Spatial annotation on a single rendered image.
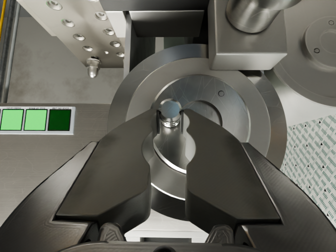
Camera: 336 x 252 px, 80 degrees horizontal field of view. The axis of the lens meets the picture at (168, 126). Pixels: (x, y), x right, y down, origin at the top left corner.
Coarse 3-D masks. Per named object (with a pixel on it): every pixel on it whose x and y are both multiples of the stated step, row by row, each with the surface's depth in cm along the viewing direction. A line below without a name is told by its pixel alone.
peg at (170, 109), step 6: (162, 102) 12; (168, 102) 12; (174, 102) 12; (162, 108) 12; (168, 108) 12; (174, 108) 12; (180, 108) 12; (162, 114) 12; (168, 114) 12; (174, 114) 12; (180, 114) 12; (162, 120) 13; (168, 120) 12; (174, 120) 12; (168, 126) 14; (174, 126) 14
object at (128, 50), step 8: (128, 16) 19; (128, 24) 19; (128, 32) 19; (128, 40) 18; (136, 40) 22; (144, 40) 28; (152, 40) 38; (128, 48) 18; (136, 48) 22; (144, 48) 28; (152, 48) 38; (128, 56) 18; (136, 56) 22; (144, 56) 28; (128, 64) 18; (136, 64) 22; (128, 72) 18
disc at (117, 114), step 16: (176, 48) 18; (192, 48) 18; (144, 64) 17; (160, 64) 17; (128, 80) 17; (256, 80) 17; (128, 96) 17; (272, 96) 17; (112, 112) 17; (272, 112) 17; (112, 128) 17; (272, 128) 16; (272, 144) 16; (272, 160) 16; (160, 192) 16; (160, 208) 16; (176, 208) 16
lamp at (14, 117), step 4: (4, 112) 51; (8, 112) 51; (12, 112) 51; (16, 112) 51; (20, 112) 51; (4, 116) 50; (8, 116) 50; (12, 116) 50; (16, 116) 50; (20, 116) 50; (4, 120) 50; (8, 120) 50; (12, 120) 50; (16, 120) 50; (20, 120) 50; (4, 124) 50; (8, 124) 50; (12, 124) 50; (16, 124) 50; (20, 124) 50; (4, 128) 50; (8, 128) 50; (12, 128) 50; (16, 128) 50
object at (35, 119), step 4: (28, 112) 50; (32, 112) 50; (36, 112) 50; (40, 112) 50; (44, 112) 50; (28, 116) 50; (32, 116) 50; (36, 116) 50; (40, 116) 50; (44, 116) 50; (28, 120) 50; (32, 120) 50; (36, 120) 50; (40, 120) 50; (44, 120) 50; (28, 124) 50; (32, 124) 50; (36, 124) 50; (40, 124) 50; (44, 124) 50; (24, 128) 50; (28, 128) 50; (32, 128) 50; (36, 128) 50; (40, 128) 50
